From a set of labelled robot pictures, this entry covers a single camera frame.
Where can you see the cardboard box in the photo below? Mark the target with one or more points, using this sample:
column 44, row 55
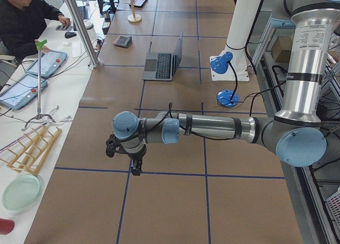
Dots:
column 281, row 49

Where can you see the near blue teach pendant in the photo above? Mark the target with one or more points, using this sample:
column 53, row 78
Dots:
column 23, row 91

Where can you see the pale green plate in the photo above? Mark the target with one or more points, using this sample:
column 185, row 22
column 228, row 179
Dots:
column 21, row 193

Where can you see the blue teach pendant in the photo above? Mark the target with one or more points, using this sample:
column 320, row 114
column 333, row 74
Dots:
column 50, row 62
column 23, row 91

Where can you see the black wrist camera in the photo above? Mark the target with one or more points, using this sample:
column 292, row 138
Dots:
column 112, row 146

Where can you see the red cup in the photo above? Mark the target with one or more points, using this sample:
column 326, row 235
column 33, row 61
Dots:
column 6, row 226

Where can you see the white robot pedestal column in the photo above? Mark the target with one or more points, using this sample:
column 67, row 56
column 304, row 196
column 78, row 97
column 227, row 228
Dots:
column 241, row 25

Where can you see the wooden mug tree stand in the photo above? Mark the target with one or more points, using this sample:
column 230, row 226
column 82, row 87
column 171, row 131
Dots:
column 134, row 17

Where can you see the far blue teach pendant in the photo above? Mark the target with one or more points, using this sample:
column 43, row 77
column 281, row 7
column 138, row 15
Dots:
column 50, row 62

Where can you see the metal grabber tool green handle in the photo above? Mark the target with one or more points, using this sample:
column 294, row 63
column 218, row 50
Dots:
column 40, row 45

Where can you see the person in black sweater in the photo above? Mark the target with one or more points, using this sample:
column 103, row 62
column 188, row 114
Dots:
column 22, row 23

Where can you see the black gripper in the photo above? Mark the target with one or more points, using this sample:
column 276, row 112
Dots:
column 135, row 158

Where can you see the wooden dish rack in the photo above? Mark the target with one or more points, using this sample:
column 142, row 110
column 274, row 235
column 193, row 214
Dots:
column 29, row 152

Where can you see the blue desk lamp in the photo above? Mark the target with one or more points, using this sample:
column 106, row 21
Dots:
column 220, row 64

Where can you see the black computer mouse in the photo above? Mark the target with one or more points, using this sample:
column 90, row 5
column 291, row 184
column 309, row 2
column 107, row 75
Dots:
column 69, row 34

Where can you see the aluminium frame post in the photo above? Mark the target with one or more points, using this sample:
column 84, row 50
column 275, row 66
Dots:
column 85, row 38

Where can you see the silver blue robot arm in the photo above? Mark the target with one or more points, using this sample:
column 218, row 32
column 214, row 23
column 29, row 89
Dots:
column 293, row 134

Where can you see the grey plastic basket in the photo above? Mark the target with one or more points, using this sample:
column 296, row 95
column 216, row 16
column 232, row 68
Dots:
column 333, row 205

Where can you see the grey laptop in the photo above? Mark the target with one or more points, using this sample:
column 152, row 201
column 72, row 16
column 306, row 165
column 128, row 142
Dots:
column 163, row 66

